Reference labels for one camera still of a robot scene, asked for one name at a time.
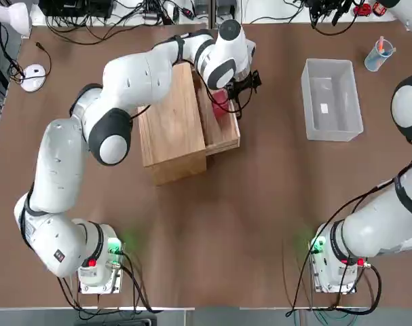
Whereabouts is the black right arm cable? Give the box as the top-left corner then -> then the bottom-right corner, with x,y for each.
286,13 -> 402,316

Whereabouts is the clear plastic cup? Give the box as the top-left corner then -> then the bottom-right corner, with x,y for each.
363,35 -> 396,72

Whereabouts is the small red bag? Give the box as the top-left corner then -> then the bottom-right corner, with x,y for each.
210,89 -> 233,119

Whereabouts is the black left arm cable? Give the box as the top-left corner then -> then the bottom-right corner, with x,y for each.
20,32 -> 252,314

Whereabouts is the white desk lamp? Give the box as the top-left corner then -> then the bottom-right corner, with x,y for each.
0,2 -> 48,93

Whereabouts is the black electronics box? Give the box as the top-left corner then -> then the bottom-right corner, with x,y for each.
38,0 -> 113,18

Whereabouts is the clear plastic box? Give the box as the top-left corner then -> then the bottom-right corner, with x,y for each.
300,58 -> 364,142

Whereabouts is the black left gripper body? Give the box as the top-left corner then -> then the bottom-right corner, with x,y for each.
233,69 -> 263,92

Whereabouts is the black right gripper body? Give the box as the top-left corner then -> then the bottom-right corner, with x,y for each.
307,0 -> 352,8

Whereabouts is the aluminium frame post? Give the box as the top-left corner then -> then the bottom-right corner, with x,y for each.
208,0 -> 217,31

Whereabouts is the light wooden drawer cabinet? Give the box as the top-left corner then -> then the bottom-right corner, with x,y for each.
136,62 -> 208,187

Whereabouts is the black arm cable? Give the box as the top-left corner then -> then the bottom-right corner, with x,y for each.
20,32 -> 252,314
286,13 -> 402,316

